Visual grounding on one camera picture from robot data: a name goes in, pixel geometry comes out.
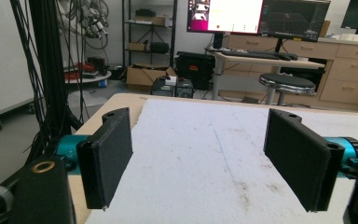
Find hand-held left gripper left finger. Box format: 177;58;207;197
76;106;134;210

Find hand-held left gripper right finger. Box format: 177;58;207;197
263;108;346;213

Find black round stool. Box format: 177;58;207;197
258;73;317;106

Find round white table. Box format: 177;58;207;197
62;70;113;86

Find large open cardboard box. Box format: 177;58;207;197
126;63;178;93

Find light wooden desk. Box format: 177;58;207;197
206;50;326;101

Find wooden drawer cabinet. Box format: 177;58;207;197
219;33;358;114

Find black keyboard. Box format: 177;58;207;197
221;49;299;62

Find small cardboard box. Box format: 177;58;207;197
128;41;147;52

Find black bag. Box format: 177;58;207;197
149;41;171;54

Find black equipment case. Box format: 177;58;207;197
174;50;216;91

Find monitor with dark screen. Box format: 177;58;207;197
258;0;331;53

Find white board on casters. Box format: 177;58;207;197
0;0;42;132

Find black metal shelf rack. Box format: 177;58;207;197
121;0;179;69

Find flat cardboard box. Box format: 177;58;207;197
134;15;166;27

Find monitor with white window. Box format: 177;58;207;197
186;0;265;50

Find red cable coil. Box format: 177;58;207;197
63;62;96;80

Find black stand with cables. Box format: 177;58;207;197
9;0;84;165

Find white robot with cables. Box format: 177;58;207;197
56;0;110;50

